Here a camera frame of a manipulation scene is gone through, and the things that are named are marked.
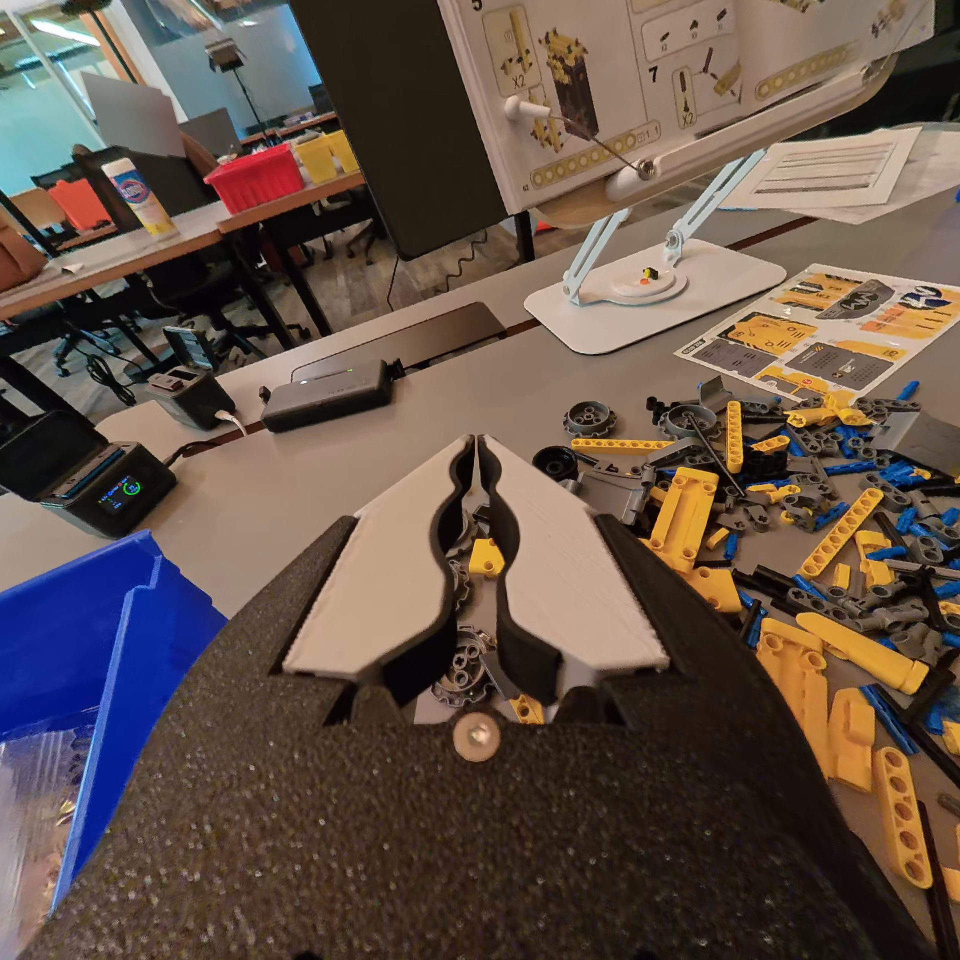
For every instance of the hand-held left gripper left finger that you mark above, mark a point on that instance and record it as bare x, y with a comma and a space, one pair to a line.
375, 592

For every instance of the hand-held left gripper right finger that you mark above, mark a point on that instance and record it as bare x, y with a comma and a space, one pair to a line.
577, 592

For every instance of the pile of toy brick parts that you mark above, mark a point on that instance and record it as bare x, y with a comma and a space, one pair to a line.
682, 517

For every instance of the black power bank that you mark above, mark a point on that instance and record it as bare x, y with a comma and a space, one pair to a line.
330, 394

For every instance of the small black charger case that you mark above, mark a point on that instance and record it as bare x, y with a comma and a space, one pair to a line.
187, 394

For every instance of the blue plastic bin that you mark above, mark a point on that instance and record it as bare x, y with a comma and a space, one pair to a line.
75, 622

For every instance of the black box with green display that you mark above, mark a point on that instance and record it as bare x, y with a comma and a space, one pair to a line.
90, 480

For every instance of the black office chair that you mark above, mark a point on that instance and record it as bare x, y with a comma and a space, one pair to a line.
187, 292

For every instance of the yellow printed sticker sheet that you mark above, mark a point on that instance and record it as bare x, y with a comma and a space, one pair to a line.
825, 337

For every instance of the clear plastic bag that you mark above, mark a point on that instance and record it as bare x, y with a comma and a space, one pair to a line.
37, 810

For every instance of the red plastic bin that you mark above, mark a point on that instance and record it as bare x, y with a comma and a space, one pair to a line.
255, 180

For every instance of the yellow plastic bin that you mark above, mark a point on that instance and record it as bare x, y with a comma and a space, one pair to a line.
345, 146
315, 157

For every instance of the wipes canister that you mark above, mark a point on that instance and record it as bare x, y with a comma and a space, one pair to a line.
142, 199

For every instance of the black partition panel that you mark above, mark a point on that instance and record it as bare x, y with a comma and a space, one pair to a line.
397, 112

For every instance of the orange object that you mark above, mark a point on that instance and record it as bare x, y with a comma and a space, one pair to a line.
79, 206

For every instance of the white paper sheet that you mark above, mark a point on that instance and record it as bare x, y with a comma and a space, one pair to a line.
832, 169

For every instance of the light on tripod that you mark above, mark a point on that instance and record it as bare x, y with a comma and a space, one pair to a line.
232, 82

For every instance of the grey panel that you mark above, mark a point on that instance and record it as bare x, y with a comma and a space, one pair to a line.
127, 112

